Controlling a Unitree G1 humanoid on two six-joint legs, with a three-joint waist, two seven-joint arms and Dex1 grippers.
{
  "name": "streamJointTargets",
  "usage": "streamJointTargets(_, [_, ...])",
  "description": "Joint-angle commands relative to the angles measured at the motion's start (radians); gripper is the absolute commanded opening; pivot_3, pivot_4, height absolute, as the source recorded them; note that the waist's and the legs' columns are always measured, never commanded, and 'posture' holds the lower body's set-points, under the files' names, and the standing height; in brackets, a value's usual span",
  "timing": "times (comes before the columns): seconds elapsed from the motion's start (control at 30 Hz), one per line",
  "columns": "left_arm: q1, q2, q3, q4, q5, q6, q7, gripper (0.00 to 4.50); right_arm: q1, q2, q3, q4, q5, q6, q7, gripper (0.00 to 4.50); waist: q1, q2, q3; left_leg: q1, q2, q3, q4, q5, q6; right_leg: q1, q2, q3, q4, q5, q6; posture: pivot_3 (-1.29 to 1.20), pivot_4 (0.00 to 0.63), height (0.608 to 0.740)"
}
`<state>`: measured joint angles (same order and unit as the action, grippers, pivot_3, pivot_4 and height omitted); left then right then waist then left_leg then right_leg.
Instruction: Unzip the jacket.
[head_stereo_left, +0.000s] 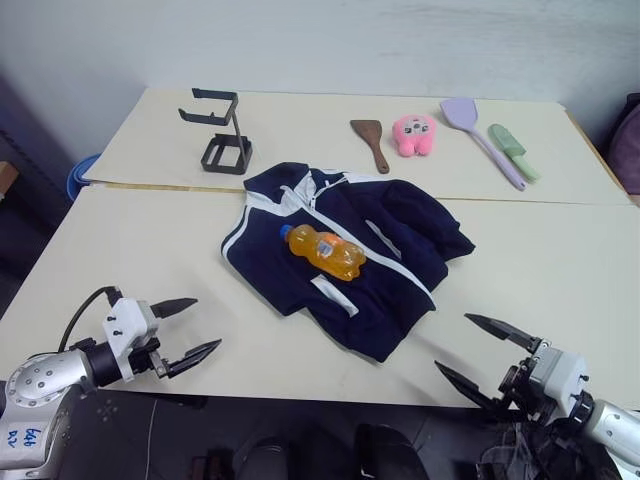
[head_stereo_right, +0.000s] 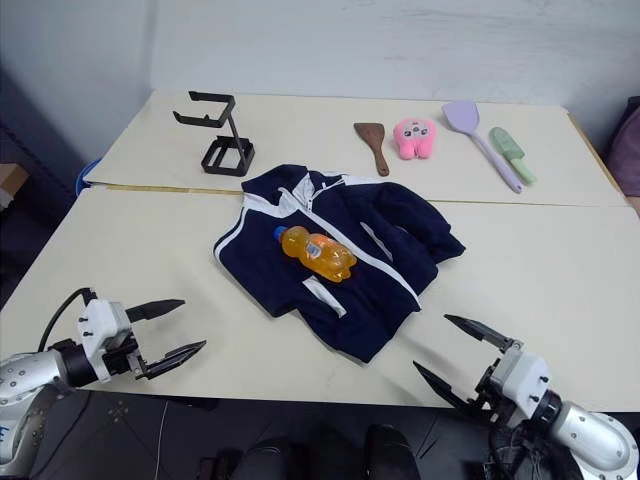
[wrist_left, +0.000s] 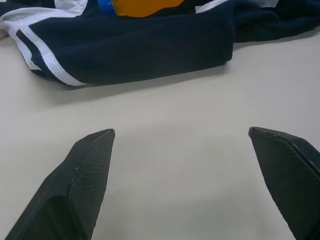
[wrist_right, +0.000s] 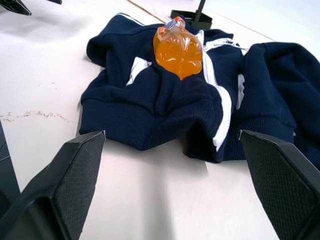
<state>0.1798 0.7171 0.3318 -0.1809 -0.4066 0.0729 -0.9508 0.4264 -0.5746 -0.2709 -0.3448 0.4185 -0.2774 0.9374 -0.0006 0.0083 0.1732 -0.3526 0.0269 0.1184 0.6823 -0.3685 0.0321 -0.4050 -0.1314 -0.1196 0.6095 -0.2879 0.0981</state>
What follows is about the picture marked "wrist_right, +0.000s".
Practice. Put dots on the black angular stand foot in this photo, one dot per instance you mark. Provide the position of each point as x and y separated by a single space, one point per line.
15 6

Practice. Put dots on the orange drink plastic bottle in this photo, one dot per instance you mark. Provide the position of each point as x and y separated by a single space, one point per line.
178 50

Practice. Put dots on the navy blue zip jacket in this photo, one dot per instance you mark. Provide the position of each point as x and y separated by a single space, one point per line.
175 100

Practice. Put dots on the black stand base with pole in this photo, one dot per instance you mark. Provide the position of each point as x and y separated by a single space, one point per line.
193 17

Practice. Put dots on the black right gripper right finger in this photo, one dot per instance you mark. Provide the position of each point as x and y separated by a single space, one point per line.
280 180

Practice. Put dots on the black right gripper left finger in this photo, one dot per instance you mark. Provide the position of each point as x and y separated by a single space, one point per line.
62 185

